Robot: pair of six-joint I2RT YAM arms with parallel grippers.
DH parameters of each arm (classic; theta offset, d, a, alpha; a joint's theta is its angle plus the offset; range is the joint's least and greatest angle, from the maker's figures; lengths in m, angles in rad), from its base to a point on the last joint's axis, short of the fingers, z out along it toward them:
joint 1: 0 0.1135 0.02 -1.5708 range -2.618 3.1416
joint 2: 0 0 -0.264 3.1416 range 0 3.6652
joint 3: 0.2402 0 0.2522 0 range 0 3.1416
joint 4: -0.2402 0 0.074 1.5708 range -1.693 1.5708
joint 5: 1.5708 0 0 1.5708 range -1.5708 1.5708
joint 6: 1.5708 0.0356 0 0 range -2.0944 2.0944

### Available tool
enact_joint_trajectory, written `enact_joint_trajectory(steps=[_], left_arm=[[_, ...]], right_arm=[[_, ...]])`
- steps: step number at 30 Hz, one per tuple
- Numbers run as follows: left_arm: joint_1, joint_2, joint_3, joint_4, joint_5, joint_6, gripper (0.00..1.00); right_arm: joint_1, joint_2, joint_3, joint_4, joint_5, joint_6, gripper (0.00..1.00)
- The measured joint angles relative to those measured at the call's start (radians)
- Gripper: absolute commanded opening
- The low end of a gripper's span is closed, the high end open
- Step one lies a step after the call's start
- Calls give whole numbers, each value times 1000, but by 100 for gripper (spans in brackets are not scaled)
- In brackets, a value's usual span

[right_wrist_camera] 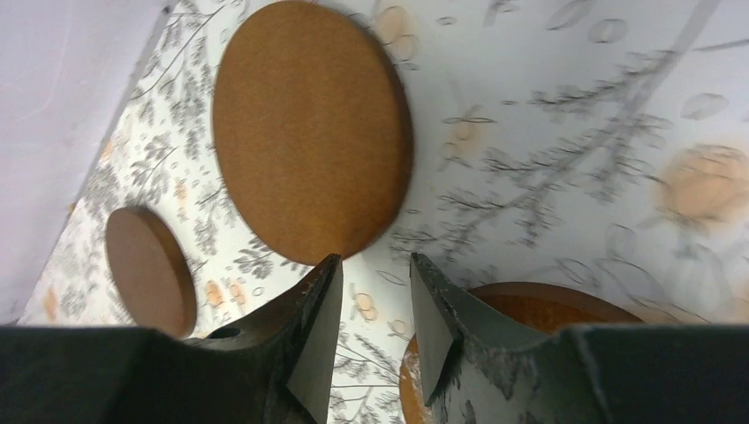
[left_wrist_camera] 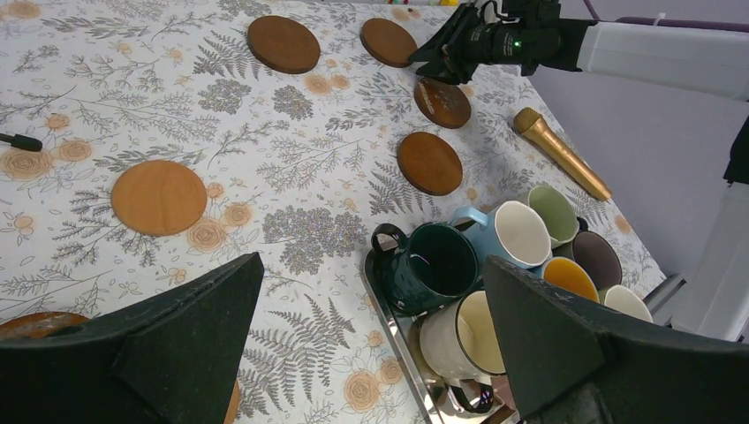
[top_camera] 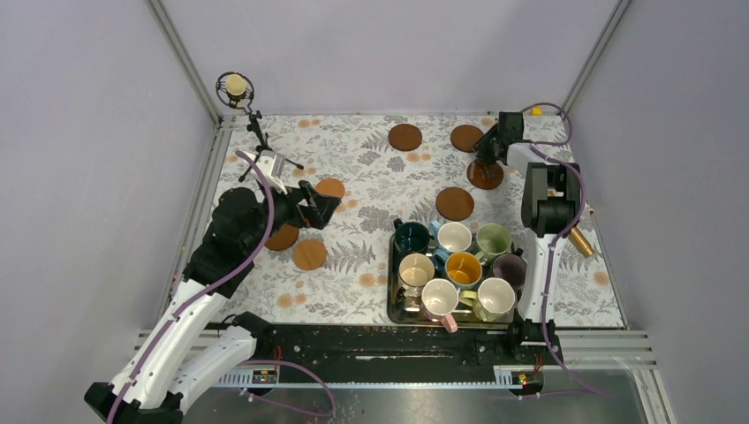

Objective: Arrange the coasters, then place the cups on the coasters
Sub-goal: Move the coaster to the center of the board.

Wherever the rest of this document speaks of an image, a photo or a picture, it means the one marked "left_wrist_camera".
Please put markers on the reddish brown coaster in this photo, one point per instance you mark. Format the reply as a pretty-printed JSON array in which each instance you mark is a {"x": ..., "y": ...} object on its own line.
[{"x": 429, "y": 164}]

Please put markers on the metal tray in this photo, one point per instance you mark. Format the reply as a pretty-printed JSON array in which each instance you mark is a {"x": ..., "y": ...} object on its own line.
[{"x": 436, "y": 401}]

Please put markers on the orange brown coaster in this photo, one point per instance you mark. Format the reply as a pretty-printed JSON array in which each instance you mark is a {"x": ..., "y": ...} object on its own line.
[{"x": 41, "y": 325}]

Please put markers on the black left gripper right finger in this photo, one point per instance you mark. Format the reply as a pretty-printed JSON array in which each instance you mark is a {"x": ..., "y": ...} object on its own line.
[{"x": 572, "y": 360}]

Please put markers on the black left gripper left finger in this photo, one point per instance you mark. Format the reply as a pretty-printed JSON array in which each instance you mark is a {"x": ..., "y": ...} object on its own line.
[{"x": 223, "y": 300}]

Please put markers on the green mug white inside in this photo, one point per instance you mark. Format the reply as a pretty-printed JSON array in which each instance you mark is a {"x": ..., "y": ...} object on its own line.
[{"x": 625, "y": 301}]

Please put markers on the light wooden coaster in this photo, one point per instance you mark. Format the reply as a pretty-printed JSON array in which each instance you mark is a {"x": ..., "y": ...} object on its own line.
[{"x": 159, "y": 198}]

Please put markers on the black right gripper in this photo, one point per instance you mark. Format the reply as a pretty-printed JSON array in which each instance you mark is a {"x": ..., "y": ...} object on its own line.
[{"x": 528, "y": 34}]

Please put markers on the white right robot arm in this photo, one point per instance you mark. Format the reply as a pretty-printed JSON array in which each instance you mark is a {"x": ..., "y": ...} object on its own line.
[{"x": 699, "y": 56}]

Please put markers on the cream mug black handle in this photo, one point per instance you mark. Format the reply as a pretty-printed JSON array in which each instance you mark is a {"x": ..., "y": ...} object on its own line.
[{"x": 459, "y": 343}]

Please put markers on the scratched dark brown coaster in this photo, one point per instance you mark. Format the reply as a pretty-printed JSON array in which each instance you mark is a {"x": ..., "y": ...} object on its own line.
[{"x": 444, "y": 105}]

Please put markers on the dark green mug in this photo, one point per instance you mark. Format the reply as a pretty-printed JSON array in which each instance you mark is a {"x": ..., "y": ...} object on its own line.
[{"x": 427, "y": 269}]

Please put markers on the blue mug yellow inside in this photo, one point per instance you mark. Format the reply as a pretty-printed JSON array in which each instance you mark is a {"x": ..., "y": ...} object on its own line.
[{"x": 567, "y": 274}]

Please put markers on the light blue mug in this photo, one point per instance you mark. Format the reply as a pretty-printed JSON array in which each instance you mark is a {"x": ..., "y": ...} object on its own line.
[{"x": 513, "y": 231}]

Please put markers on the light green mug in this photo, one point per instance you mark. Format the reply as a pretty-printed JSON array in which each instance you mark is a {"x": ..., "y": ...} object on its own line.
[{"x": 555, "y": 211}]

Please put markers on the gold microphone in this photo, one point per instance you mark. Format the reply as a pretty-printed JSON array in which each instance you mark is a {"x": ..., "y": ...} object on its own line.
[{"x": 531, "y": 124}]

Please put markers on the floral tablecloth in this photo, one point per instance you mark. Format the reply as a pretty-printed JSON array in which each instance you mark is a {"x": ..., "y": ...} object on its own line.
[{"x": 298, "y": 167}]

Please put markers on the purple grey mug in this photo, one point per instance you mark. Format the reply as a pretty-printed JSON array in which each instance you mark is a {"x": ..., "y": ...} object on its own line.
[{"x": 595, "y": 255}]

